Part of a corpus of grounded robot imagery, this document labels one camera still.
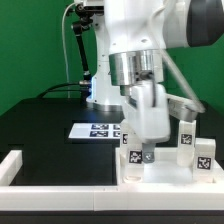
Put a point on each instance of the white U-shaped obstacle fence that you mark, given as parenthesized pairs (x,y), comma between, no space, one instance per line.
(123,196)

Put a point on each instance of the white square table top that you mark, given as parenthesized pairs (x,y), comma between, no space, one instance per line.
(165,170)

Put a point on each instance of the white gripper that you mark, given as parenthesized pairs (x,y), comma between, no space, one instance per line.
(146,111)

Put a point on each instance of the white sheet with tag markers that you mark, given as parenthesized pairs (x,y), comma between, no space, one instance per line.
(95,131)

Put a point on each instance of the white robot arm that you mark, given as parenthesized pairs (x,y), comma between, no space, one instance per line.
(140,30)

